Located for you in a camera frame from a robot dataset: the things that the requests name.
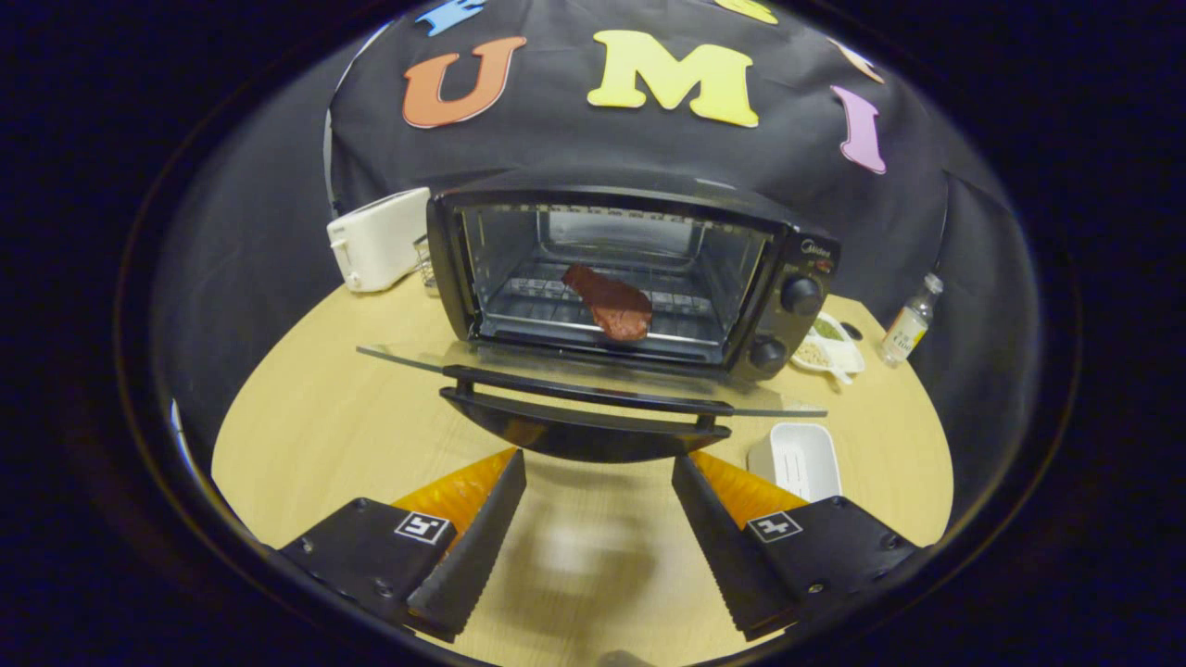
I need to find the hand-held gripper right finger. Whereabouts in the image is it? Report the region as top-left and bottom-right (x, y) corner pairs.
(669, 452), (937, 643)

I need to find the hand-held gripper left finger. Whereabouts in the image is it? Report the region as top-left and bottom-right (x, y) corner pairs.
(255, 447), (529, 645)

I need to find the black toaster oven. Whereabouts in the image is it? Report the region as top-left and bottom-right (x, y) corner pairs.
(357, 171), (842, 464)

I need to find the brown meat piece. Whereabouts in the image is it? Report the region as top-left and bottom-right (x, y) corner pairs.
(561, 264), (653, 342)

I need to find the white toaster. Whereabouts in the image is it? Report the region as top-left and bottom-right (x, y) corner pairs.
(326, 187), (433, 294)

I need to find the white rectangular tray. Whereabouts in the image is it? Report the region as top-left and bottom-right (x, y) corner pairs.
(747, 422), (843, 504)

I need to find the white divided dish with seeds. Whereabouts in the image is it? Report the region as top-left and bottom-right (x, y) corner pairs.
(790, 312), (866, 385)

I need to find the clear glass bottle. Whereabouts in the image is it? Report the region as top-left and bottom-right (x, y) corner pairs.
(878, 272), (944, 369)

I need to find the small metal wire basket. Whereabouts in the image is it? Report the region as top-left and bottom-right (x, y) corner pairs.
(413, 233), (442, 298)

